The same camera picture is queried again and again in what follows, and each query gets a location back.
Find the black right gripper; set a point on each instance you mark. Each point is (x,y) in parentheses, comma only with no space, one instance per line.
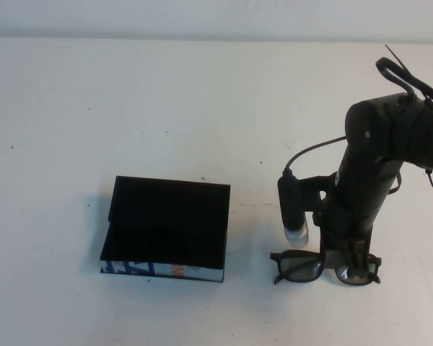
(361,194)

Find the black framed glasses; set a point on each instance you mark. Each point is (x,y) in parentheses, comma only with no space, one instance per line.
(296,268)

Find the black glasses case blue print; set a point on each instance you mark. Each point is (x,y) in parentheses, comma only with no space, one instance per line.
(166,216)

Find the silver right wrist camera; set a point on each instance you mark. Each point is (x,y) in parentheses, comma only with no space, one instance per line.
(292,216)

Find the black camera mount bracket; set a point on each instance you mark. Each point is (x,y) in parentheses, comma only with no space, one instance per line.
(312,185)

